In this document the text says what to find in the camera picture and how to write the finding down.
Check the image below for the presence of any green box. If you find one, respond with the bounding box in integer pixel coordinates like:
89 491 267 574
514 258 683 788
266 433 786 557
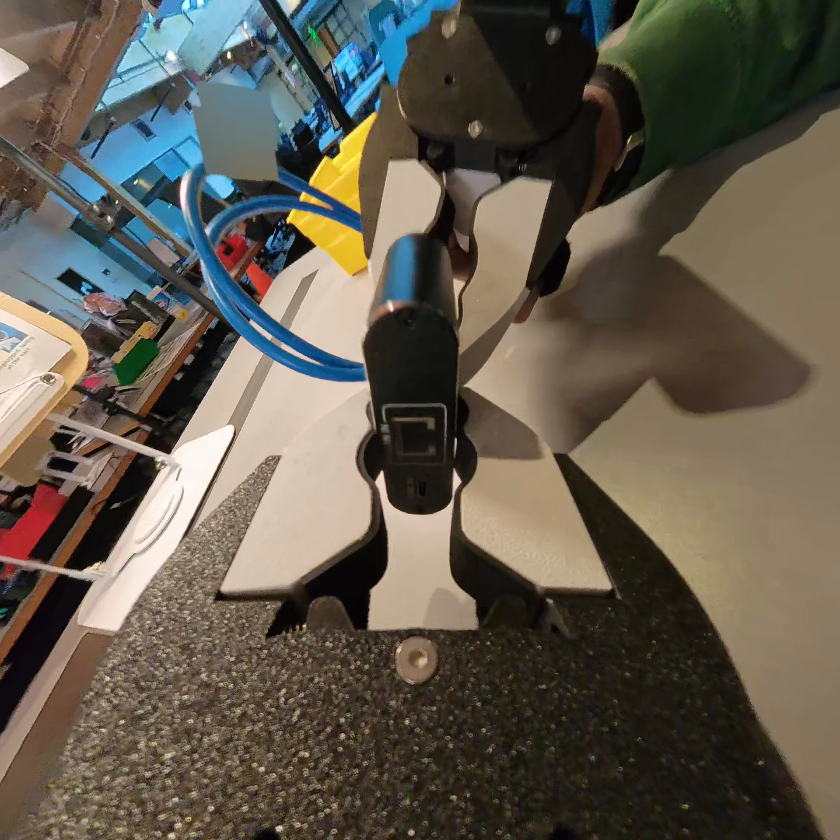
112 338 161 387

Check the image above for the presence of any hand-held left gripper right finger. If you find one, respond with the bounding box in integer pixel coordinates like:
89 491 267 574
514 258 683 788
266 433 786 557
453 387 616 599

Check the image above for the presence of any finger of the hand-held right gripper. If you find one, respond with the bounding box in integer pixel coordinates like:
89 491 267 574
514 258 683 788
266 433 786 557
367 156 457 277
456 178 557 378

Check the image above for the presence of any wooden board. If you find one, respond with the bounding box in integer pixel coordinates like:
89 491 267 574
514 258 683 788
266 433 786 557
0 292 89 487

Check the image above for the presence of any yellow plastic bin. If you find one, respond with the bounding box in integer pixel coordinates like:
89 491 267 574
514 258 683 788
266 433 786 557
287 112 380 275

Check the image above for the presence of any printed paper on board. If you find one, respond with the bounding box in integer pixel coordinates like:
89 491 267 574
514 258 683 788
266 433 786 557
0 308 73 454

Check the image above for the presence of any person's right forearm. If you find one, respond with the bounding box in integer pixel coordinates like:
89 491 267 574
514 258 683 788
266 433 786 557
594 0 840 191

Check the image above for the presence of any black ethernet adapter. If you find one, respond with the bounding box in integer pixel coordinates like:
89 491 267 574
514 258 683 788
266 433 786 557
362 234 460 514

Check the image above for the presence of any blue ethernet cable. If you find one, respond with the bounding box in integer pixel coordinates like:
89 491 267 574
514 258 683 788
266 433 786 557
180 164 368 383

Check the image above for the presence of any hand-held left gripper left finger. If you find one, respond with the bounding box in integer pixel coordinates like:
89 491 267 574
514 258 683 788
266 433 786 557
218 391 385 599

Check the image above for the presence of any white pad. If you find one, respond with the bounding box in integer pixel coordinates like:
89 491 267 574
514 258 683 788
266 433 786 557
77 424 236 634

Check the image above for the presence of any black stand pole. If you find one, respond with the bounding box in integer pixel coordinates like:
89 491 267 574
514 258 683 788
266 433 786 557
259 0 361 135

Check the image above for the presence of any dark wristwatch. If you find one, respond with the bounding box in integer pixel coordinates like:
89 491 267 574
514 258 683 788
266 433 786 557
613 125 647 198

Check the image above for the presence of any person's right hand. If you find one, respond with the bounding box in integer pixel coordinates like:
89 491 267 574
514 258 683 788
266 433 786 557
446 85 627 326

